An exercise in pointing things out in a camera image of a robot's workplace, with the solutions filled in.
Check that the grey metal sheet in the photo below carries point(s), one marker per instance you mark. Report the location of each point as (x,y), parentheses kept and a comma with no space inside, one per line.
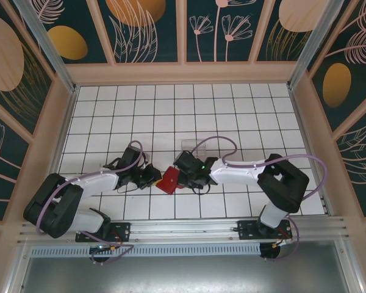
(186,274)

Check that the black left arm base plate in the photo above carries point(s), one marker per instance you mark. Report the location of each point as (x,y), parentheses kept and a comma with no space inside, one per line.
(123,229)

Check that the clear plastic bag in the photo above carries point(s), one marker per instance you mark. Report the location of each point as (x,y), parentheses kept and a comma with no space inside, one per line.
(189,145)

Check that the aluminium mounting rail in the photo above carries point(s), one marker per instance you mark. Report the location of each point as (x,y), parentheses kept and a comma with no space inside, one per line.
(186,229)

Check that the red card holder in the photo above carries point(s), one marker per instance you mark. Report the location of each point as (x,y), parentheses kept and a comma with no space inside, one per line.
(168,180)

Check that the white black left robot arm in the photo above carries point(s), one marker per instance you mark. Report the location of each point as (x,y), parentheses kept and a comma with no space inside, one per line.
(88,183)

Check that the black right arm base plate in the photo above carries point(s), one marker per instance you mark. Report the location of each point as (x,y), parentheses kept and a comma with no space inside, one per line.
(247,229)

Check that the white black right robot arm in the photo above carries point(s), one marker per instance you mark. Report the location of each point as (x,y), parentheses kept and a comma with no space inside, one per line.
(235,175)

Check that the aluminium frame post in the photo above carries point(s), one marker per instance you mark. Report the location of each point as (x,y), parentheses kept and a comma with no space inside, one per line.
(353,268)
(311,45)
(18,268)
(50,45)

